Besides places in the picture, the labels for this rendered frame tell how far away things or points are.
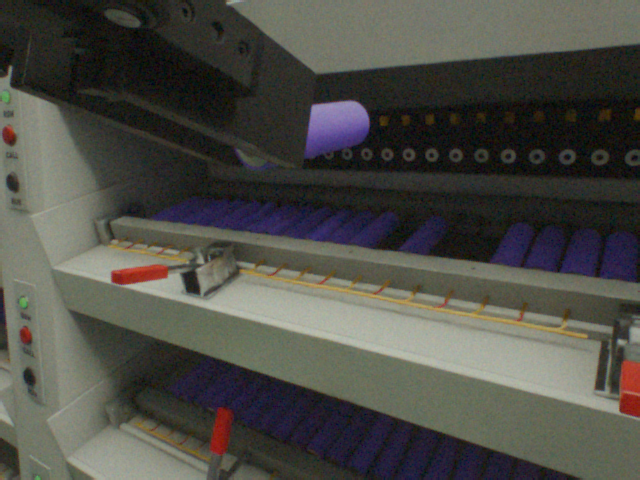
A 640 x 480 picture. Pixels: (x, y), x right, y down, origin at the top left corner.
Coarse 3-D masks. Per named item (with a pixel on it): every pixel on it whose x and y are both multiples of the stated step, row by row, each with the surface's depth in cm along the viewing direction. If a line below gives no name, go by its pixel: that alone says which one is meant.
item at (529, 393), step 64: (128, 192) 49; (192, 192) 57; (448, 192) 40; (512, 192) 38; (576, 192) 35; (64, 256) 44; (128, 256) 43; (128, 320) 40; (192, 320) 35; (256, 320) 31; (320, 320) 30; (384, 320) 29; (448, 320) 28; (320, 384) 30; (384, 384) 27; (448, 384) 24; (512, 384) 22; (576, 384) 22; (512, 448) 24; (576, 448) 22
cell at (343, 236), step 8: (360, 216) 39; (368, 216) 40; (352, 224) 38; (360, 224) 38; (368, 224) 39; (336, 232) 37; (344, 232) 37; (352, 232) 37; (360, 232) 38; (328, 240) 36; (336, 240) 36; (344, 240) 36
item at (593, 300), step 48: (144, 240) 44; (192, 240) 40; (240, 240) 37; (288, 240) 36; (336, 288) 31; (384, 288) 30; (432, 288) 29; (480, 288) 27; (528, 288) 26; (576, 288) 25; (624, 288) 24; (576, 336) 24
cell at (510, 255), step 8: (520, 224) 34; (512, 232) 33; (520, 232) 33; (528, 232) 33; (504, 240) 32; (512, 240) 32; (520, 240) 32; (528, 240) 32; (504, 248) 31; (512, 248) 31; (520, 248) 31; (528, 248) 32; (496, 256) 30; (504, 256) 30; (512, 256) 30; (520, 256) 30; (504, 264) 29; (512, 264) 29; (520, 264) 30
